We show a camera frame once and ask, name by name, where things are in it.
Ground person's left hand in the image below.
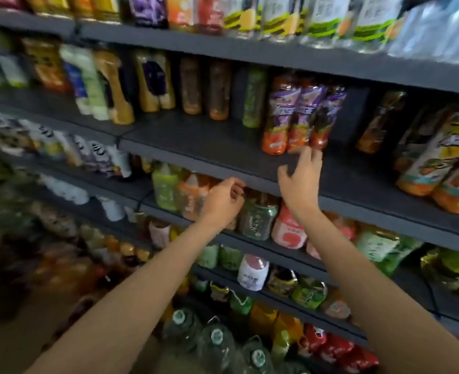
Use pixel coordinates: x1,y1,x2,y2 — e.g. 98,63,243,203
198,177,247,231

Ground person's right hand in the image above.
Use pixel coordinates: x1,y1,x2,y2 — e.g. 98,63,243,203
277,146,324,219

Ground person's left forearm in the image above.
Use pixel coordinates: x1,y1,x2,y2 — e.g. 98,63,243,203
25,219,230,374

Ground person's right forearm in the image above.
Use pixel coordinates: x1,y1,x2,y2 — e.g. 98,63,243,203
292,208,459,374

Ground dark green label tea bottle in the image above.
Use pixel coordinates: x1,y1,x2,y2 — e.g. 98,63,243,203
238,192,280,242

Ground dark grey shelf board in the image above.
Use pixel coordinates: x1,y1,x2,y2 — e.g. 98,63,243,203
0,7,459,97
4,152,459,332
0,87,459,258
191,265,372,349

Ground orange juice bottle white cap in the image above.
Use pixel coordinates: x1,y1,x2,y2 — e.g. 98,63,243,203
175,172,211,222

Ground purple label orange juice bottle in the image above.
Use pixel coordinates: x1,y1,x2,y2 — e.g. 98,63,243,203
287,79,325,154
262,76,301,156
308,85,348,151

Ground pink label drink bottle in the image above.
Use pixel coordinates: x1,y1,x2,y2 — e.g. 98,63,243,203
271,202,309,250
307,214,358,261

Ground green juice bottle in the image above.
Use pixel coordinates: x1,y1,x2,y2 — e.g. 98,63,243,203
152,163,181,213

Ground pale green small bottle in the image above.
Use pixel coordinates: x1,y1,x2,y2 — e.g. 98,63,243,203
219,246,244,272
196,245,219,269

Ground white bottle with red cap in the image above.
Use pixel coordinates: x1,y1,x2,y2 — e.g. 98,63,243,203
237,254,270,292

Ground pink drink cup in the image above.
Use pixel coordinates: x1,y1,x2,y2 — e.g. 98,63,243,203
148,220,171,250

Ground brown tea bottle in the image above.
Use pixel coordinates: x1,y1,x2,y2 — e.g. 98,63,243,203
208,60,231,121
180,56,203,115

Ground dark bottle with yellow label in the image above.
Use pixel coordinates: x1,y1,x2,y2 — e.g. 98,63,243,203
267,265,299,297

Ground dark amber drink bottle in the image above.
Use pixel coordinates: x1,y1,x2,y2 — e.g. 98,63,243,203
355,90,407,155

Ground green and white label bottle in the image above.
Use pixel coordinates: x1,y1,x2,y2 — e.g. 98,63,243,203
355,228,401,263
377,235,424,278

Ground bright green label bottle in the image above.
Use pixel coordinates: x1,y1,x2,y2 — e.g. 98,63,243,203
291,276,328,310

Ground amber bottle with dark label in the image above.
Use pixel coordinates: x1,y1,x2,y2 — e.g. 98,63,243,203
153,52,176,110
133,50,161,113

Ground white plastic bottle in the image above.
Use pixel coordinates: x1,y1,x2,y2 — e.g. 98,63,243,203
96,195,126,223
40,174,91,205

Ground row of amber cap bottles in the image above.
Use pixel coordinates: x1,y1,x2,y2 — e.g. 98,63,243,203
78,224,153,269

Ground yellow juice bottle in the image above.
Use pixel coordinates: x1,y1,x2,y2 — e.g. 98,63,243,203
270,312,305,366
248,302,279,339

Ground large clear water bottle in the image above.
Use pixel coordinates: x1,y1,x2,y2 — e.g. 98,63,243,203
197,317,236,374
163,308,204,353
238,336,275,374

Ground row of yellow-green label bottles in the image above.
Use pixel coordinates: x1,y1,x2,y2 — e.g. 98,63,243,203
224,0,403,55

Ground amber curved drink bottle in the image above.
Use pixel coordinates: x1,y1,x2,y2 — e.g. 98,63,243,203
94,50,136,126

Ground light green drink bottle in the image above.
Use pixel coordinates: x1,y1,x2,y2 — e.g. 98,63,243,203
60,44,110,121

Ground red label drink bottle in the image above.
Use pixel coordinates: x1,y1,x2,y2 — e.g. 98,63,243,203
195,0,225,35

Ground row of white label bottles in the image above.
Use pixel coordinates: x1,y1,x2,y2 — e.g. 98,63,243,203
0,109,133,179

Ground row of red drink bottles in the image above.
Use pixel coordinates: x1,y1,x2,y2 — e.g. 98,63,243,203
298,323,380,374

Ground orange label drink bottle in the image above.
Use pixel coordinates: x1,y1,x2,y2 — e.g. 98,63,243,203
166,0,196,32

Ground blue and white drink bottle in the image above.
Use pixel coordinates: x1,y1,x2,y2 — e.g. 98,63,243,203
63,62,93,116

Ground yellow-green drink packs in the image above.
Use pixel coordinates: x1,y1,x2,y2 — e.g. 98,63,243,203
420,247,459,300

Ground purple label drink bottle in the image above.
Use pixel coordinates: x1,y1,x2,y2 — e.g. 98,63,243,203
128,0,168,29

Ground row of clear blue bottles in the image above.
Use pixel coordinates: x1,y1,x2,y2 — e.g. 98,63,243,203
387,0,459,66

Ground row of yellow drink bottles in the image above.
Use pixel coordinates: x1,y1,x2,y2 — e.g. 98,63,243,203
24,0,122,24

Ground green and white bottles group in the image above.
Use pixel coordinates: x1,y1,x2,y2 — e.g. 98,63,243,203
0,29,29,89

